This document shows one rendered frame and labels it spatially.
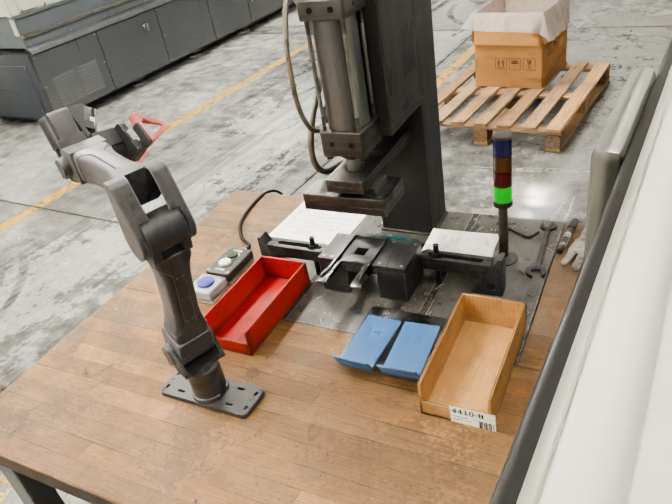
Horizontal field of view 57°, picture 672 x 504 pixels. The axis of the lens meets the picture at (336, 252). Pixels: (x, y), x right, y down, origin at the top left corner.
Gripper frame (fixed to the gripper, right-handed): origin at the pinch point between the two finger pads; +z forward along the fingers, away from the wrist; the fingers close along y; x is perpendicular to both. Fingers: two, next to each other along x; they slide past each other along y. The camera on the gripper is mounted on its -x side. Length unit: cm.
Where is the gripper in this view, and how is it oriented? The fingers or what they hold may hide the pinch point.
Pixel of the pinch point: (153, 138)
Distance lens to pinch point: 134.6
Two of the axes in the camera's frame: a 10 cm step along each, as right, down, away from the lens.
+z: 5.4, -4.1, 7.4
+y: -5.9, 4.4, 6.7
